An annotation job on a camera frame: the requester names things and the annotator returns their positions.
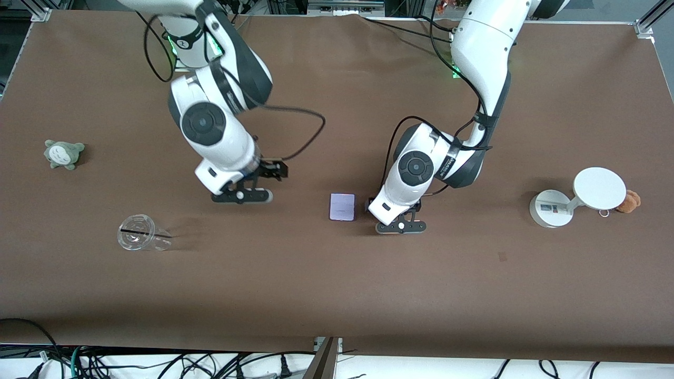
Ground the lavender phone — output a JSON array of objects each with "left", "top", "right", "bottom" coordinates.
[{"left": 330, "top": 193, "right": 356, "bottom": 222}]

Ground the clear plastic cup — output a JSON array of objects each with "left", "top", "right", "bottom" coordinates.
[{"left": 116, "top": 213, "right": 174, "bottom": 252}]

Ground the black straw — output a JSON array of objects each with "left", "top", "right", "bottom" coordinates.
[{"left": 120, "top": 228, "right": 172, "bottom": 238}]

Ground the grey metal beam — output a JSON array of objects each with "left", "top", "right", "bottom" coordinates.
[{"left": 302, "top": 337, "right": 340, "bottom": 379}]

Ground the grey device box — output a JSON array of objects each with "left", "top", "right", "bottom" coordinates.
[{"left": 308, "top": 0, "right": 386, "bottom": 17}]

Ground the white round desk lamp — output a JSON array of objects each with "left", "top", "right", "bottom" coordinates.
[{"left": 529, "top": 167, "right": 628, "bottom": 228}]

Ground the grey owl plush toy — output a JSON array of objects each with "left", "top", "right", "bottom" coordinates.
[{"left": 44, "top": 139, "right": 86, "bottom": 171}]

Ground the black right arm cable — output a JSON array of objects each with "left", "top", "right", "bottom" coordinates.
[{"left": 135, "top": 9, "right": 326, "bottom": 162}]

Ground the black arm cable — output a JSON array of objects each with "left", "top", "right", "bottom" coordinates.
[
  {"left": 135, "top": 9, "right": 326, "bottom": 162},
  {"left": 389, "top": 0, "right": 496, "bottom": 198}
]

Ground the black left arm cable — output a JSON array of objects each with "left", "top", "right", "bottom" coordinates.
[{"left": 389, "top": 0, "right": 496, "bottom": 198}]

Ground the long black table cable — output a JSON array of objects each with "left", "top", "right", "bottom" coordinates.
[{"left": 364, "top": 17, "right": 454, "bottom": 44}]

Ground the short black table cable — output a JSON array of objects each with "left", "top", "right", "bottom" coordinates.
[{"left": 416, "top": 14, "right": 454, "bottom": 33}]

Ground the brown teddy bear keychain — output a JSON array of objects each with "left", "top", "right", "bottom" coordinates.
[{"left": 599, "top": 190, "right": 642, "bottom": 218}]

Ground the thick black floor cable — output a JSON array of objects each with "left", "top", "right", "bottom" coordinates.
[{"left": 0, "top": 318, "right": 60, "bottom": 379}]

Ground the aluminium frame corner post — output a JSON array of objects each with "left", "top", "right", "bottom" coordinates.
[{"left": 634, "top": 0, "right": 674, "bottom": 38}]

